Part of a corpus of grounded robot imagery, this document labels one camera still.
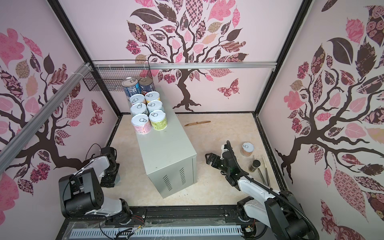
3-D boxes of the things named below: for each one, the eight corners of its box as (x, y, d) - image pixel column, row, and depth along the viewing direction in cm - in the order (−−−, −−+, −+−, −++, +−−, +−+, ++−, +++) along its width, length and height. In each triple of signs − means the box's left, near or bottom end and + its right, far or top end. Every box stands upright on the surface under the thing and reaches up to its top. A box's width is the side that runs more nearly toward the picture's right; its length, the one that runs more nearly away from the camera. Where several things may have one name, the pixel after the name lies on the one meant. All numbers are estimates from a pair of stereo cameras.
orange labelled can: (241, 156, 97) (243, 152, 93) (239, 146, 102) (241, 142, 98) (253, 156, 97) (255, 152, 93) (250, 146, 102) (252, 142, 98)
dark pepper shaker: (249, 172, 88) (253, 166, 82) (247, 165, 91) (251, 159, 85) (257, 172, 88) (262, 166, 82) (255, 165, 91) (259, 159, 85)
